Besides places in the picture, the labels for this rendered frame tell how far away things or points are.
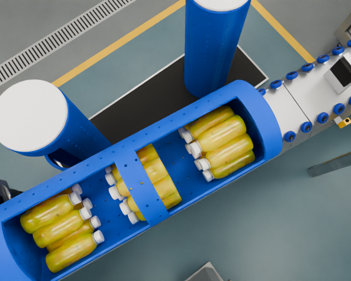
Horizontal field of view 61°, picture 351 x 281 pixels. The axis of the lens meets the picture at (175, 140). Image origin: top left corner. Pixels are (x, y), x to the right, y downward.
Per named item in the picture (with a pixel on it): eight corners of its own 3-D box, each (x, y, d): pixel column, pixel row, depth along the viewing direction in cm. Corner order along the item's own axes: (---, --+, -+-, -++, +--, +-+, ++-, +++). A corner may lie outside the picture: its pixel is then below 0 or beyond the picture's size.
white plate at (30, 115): (-12, 88, 110) (-11, 90, 111) (-6, 159, 103) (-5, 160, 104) (61, 71, 111) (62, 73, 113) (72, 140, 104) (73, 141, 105)
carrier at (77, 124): (72, 145, 196) (78, 187, 189) (-12, 89, 111) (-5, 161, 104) (113, 135, 197) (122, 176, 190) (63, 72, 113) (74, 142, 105)
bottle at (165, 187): (166, 169, 96) (121, 194, 95) (170, 177, 90) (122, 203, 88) (174, 186, 98) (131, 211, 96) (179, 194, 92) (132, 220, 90)
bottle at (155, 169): (165, 169, 96) (120, 194, 94) (156, 153, 93) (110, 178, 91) (170, 178, 90) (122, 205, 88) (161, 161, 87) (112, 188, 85)
